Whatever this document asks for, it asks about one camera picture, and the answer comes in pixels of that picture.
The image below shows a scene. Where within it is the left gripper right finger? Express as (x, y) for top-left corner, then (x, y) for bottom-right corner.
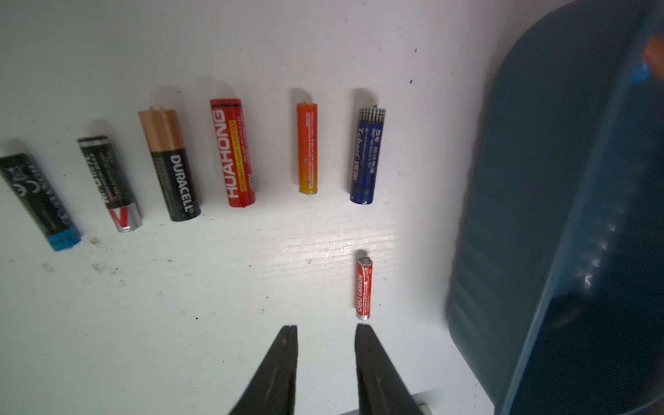
(354, 324), (422, 414)

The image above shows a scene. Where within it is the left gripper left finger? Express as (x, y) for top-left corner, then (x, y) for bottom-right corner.
(230, 325), (298, 415)

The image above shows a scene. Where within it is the red battery second row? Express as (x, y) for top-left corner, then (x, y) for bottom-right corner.
(356, 257), (373, 321)

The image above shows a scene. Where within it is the teal plastic storage box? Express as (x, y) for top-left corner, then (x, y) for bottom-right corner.
(448, 1), (663, 414)

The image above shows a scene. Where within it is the black red slim battery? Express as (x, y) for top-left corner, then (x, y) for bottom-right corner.
(77, 136), (143, 233)

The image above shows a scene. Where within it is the dark blue battery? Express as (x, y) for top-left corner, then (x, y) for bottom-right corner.
(350, 105), (386, 205)

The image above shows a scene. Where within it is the red orange battery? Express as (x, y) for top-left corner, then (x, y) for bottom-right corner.
(297, 102), (317, 195)

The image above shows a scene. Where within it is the black teal battery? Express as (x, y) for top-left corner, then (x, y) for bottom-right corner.
(1, 153), (81, 252)

